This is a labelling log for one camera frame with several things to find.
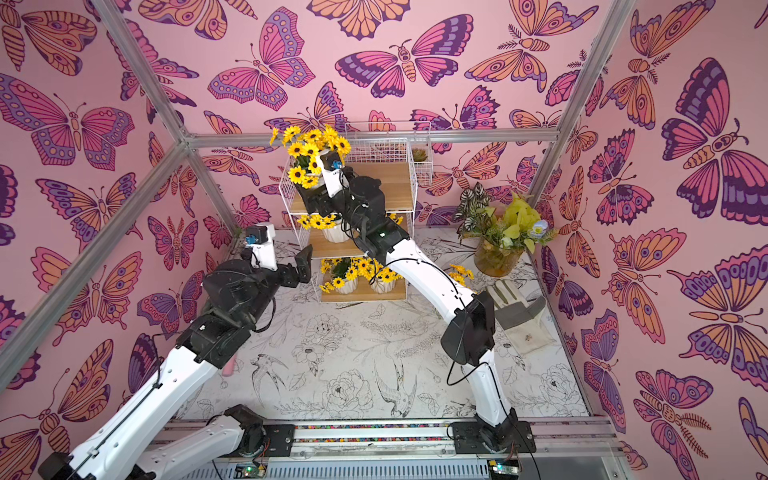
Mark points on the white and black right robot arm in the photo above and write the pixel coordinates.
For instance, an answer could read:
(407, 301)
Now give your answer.
(470, 317)

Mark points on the green plant in glass vase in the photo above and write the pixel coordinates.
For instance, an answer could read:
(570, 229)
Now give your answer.
(503, 237)

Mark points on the white wire wooden shelf rack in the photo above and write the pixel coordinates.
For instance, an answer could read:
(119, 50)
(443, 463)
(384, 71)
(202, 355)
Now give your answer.
(378, 178)

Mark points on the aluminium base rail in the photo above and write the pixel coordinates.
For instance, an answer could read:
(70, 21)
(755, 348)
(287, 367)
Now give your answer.
(544, 448)

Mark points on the sunflower pot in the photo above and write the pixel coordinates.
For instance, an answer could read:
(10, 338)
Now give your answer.
(460, 274)
(398, 219)
(306, 150)
(340, 275)
(381, 279)
(330, 226)

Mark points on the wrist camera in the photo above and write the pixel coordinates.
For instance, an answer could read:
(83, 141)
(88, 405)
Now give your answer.
(332, 168)
(259, 248)

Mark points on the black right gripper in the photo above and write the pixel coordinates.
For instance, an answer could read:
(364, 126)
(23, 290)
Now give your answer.
(313, 196)

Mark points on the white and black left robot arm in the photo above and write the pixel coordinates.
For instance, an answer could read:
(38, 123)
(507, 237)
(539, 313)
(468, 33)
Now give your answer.
(239, 291)

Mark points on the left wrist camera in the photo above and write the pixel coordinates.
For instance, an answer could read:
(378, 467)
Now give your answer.
(259, 248)

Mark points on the small white wire basket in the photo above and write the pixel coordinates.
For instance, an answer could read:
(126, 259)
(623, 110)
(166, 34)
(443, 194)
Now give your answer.
(423, 158)

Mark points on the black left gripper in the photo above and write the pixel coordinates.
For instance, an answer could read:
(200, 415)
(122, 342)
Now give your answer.
(302, 270)

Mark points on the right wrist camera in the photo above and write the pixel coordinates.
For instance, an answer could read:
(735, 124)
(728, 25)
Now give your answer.
(332, 168)

